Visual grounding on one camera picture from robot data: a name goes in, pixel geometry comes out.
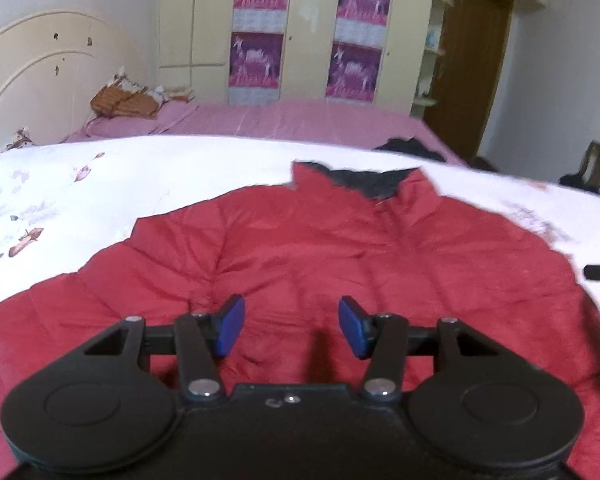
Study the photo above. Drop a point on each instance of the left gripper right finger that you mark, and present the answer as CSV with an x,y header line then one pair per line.
x,y
383,340

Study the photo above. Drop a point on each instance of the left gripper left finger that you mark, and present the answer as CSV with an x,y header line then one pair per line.
x,y
201,340

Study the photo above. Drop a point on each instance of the red quilted down jacket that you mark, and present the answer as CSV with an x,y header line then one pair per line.
x,y
292,251

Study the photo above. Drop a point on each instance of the dark garment on bed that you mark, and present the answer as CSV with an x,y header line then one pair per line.
x,y
412,147

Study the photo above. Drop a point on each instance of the pink striped blanket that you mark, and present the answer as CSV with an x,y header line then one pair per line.
x,y
312,121

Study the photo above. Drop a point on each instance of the lower right purple poster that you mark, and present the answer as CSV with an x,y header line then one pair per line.
x,y
353,72

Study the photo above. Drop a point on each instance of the brown wooden door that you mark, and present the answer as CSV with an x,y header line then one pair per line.
x,y
473,39

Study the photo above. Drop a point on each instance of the lower left purple poster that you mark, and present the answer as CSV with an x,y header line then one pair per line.
x,y
255,63

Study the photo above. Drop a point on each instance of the cream round headboard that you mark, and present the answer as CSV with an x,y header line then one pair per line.
x,y
51,65

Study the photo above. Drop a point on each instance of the upper right purple poster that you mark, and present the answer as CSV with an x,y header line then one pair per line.
x,y
363,23

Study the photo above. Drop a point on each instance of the cream wardrobe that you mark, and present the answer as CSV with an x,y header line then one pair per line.
x,y
195,37

